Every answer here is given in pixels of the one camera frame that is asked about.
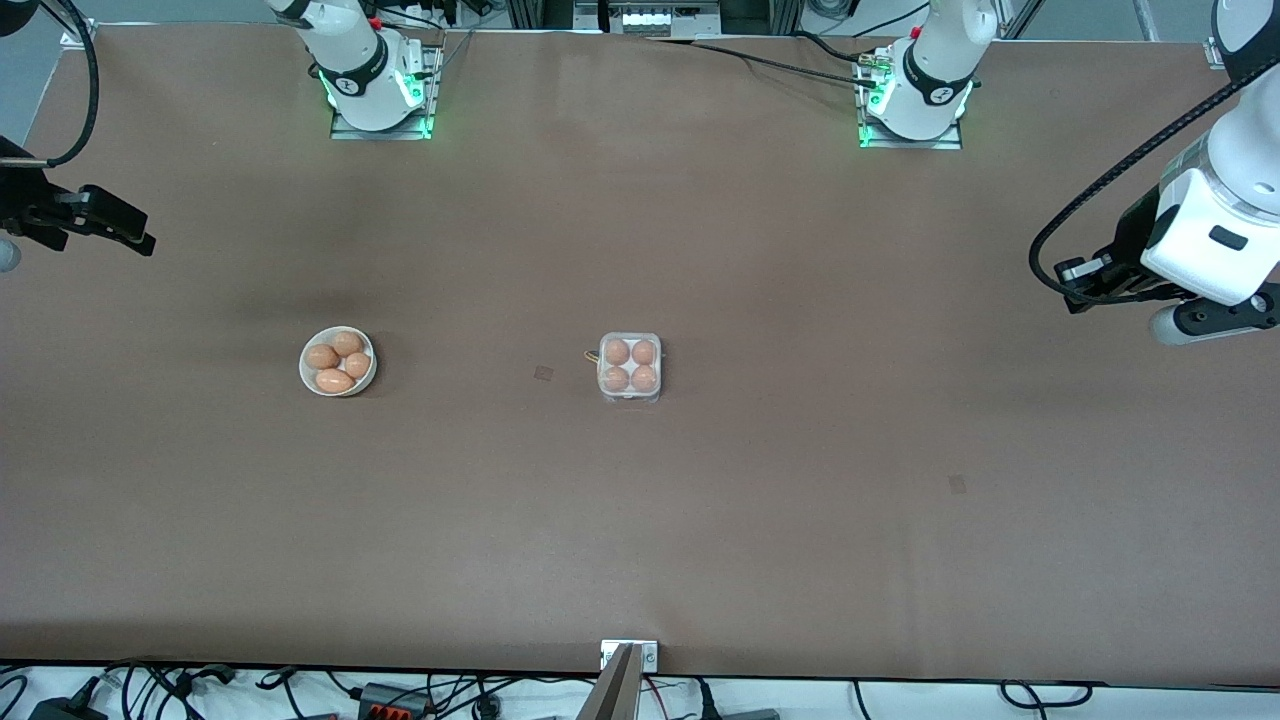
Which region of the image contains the white round bowl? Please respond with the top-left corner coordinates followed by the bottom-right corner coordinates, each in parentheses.
top-left (299, 326), bottom-right (378, 398)

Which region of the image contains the black looped floor cable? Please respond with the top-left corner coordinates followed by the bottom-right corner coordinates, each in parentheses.
top-left (1000, 679), bottom-right (1094, 708)

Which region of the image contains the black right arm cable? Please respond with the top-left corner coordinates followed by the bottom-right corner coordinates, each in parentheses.
top-left (5, 0), bottom-right (100, 170)

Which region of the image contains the black device with orange plugs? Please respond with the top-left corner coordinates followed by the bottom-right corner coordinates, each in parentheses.
top-left (358, 683), bottom-right (433, 720)

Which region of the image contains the clear plastic egg box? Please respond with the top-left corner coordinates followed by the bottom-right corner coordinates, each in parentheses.
top-left (596, 331), bottom-right (664, 406)

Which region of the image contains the black power adapter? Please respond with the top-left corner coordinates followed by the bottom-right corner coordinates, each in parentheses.
top-left (28, 694), bottom-right (109, 720)

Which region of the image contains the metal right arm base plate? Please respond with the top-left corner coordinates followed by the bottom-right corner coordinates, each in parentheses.
top-left (329, 44), bottom-right (438, 141)

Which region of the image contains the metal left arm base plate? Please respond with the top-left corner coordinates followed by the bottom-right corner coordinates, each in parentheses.
top-left (856, 50), bottom-right (965, 151)

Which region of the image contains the aluminium camera mount post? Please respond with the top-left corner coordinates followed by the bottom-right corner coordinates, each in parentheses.
top-left (575, 643), bottom-right (642, 720)

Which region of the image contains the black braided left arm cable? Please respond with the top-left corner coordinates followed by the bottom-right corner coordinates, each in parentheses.
top-left (1029, 55), bottom-right (1280, 305)

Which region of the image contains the black cable on table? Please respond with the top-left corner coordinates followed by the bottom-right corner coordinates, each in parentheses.
top-left (648, 36), bottom-right (883, 87)

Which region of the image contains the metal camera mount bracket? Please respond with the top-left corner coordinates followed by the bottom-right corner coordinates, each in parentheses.
top-left (600, 640), bottom-right (660, 672)

